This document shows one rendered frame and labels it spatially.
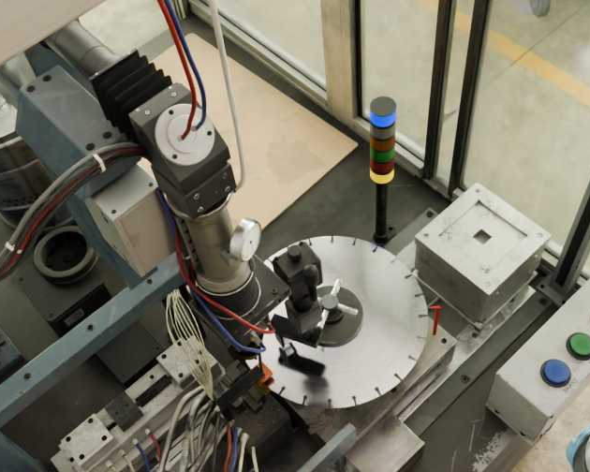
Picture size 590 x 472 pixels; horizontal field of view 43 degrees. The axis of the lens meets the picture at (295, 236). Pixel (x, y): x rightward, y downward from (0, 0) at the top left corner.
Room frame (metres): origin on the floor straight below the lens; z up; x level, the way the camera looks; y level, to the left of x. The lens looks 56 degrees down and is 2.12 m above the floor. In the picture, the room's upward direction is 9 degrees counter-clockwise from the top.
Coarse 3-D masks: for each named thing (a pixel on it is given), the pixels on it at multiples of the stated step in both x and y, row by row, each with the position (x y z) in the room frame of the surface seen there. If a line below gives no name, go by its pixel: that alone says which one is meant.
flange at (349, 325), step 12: (324, 288) 0.65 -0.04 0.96; (348, 300) 0.62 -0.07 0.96; (360, 312) 0.59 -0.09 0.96; (324, 324) 0.58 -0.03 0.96; (336, 324) 0.58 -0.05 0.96; (348, 324) 0.57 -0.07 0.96; (360, 324) 0.57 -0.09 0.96; (324, 336) 0.56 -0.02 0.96; (336, 336) 0.55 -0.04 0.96; (348, 336) 0.55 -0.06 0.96
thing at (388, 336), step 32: (320, 256) 0.72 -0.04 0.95; (352, 256) 0.71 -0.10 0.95; (384, 256) 0.70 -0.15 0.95; (352, 288) 0.65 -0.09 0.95; (384, 288) 0.64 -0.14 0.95; (416, 288) 0.63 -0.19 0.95; (384, 320) 0.58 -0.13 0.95; (416, 320) 0.57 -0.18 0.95; (288, 352) 0.54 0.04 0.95; (320, 352) 0.54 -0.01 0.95; (352, 352) 0.53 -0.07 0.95; (384, 352) 0.52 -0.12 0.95; (416, 352) 0.51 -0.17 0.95; (288, 384) 0.49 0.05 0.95; (320, 384) 0.48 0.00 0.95; (352, 384) 0.47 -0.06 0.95; (384, 384) 0.46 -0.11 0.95
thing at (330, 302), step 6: (336, 282) 0.64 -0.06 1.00; (336, 288) 0.62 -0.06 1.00; (330, 294) 0.61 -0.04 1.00; (336, 294) 0.61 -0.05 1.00; (318, 300) 0.61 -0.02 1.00; (324, 300) 0.60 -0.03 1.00; (330, 300) 0.60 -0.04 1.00; (336, 300) 0.60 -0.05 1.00; (324, 306) 0.59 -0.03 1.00; (330, 306) 0.59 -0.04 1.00; (336, 306) 0.59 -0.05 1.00; (342, 306) 0.59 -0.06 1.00; (324, 312) 0.58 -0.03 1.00; (330, 312) 0.58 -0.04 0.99; (336, 312) 0.59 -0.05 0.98; (348, 312) 0.58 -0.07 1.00; (354, 312) 0.57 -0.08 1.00; (324, 318) 0.57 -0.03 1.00; (318, 324) 0.56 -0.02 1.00
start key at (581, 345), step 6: (576, 336) 0.51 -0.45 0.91; (582, 336) 0.51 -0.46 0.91; (588, 336) 0.51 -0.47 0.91; (570, 342) 0.50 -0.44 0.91; (576, 342) 0.50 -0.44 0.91; (582, 342) 0.50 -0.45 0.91; (588, 342) 0.50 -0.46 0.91; (570, 348) 0.49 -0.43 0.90; (576, 348) 0.49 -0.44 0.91; (582, 348) 0.49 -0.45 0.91; (588, 348) 0.49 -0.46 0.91; (576, 354) 0.48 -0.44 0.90; (582, 354) 0.48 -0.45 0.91; (588, 354) 0.48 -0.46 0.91
